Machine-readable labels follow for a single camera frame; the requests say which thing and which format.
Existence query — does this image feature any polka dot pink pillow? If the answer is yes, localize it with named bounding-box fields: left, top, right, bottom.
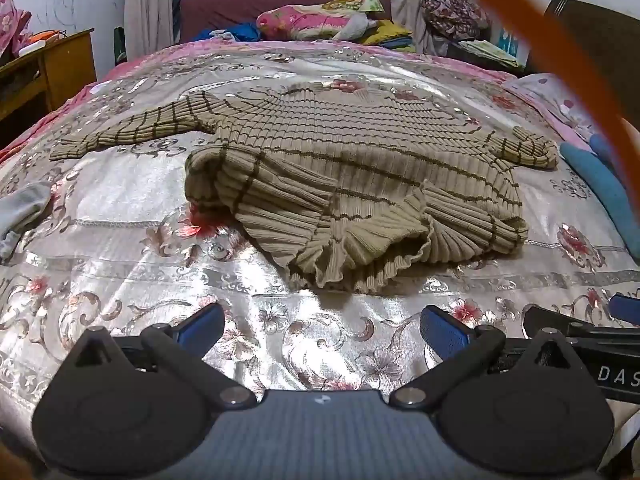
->
left=502, top=73, right=599, bottom=151

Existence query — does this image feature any beige left curtain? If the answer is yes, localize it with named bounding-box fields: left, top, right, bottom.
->
left=124, top=0, right=174, bottom=61

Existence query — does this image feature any wooden bedside desk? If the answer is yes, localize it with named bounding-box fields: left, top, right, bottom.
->
left=1, top=28, right=96, bottom=148

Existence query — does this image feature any dark floral bundle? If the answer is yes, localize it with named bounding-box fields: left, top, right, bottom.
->
left=420, top=0, right=491, bottom=41

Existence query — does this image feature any floral satin bedspread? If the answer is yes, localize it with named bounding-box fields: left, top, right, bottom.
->
left=1, top=44, right=639, bottom=445

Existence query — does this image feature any dark wooden headboard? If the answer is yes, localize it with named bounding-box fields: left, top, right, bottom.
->
left=544, top=0, right=639, bottom=127

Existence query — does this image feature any orange strap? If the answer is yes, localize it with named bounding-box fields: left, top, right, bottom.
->
left=433, top=0, right=640, bottom=196

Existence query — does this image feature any beige striped knit sweater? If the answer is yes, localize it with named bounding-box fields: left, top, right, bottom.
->
left=50, top=84, right=558, bottom=292

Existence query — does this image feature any pink floral fabric cover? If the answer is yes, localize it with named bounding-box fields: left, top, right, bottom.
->
left=0, top=0, right=32, bottom=56

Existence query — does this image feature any blue folded garment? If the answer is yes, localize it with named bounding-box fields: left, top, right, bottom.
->
left=560, top=134, right=639, bottom=260

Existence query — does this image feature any blue crumpled cloth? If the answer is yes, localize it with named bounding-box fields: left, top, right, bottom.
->
left=192, top=22, right=262, bottom=42

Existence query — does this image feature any grey small cloth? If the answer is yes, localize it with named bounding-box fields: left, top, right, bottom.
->
left=0, top=182, right=51, bottom=262

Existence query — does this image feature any stack of papers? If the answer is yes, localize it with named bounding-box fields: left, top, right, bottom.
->
left=457, top=40, right=523, bottom=70

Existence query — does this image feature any yellow folded blanket stack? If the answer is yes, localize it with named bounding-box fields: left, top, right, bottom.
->
left=357, top=20, right=416, bottom=52

